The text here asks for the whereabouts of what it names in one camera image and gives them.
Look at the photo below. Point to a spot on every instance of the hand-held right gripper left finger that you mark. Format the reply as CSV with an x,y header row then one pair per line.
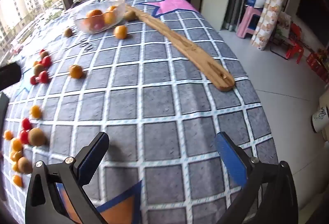
x,y
95,157

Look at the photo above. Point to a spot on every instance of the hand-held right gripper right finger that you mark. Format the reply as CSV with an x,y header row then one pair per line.
x,y
231,159

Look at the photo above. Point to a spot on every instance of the orange kumquat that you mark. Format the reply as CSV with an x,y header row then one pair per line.
x,y
36,111
76,71
17,180
14,167
16,144
111,8
36,62
109,18
120,31
16,156
7,134

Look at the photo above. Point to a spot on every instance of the brown longan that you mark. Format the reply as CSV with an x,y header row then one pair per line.
x,y
36,136
44,54
129,15
39,69
24,165
68,32

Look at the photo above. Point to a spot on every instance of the clear glass bowl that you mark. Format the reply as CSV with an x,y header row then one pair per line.
x,y
82,21

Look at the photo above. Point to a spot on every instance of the grey checked star blanket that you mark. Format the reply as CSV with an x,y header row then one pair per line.
x,y
154,111

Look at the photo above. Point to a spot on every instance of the white printed cup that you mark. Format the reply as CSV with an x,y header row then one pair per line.
x,y
320,117

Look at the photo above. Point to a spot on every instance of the long wooden tray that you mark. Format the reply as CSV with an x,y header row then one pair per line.
x,y
185,44

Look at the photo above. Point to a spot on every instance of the red box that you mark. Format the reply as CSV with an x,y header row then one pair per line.
x,y
317,64

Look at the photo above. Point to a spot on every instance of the red plastic stool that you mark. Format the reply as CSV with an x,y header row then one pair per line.
x,y
295,46

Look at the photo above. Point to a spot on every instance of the pink plastic stool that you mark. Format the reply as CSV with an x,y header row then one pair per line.
x,y
248,22

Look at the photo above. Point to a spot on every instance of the patterned long box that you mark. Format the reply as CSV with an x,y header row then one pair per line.
x,y
267,21

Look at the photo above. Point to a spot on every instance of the colourful printed box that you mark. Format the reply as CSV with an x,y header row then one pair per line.
x,y
284,23

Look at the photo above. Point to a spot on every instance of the black wall screen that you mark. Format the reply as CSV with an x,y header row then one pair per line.
x,y
312,13

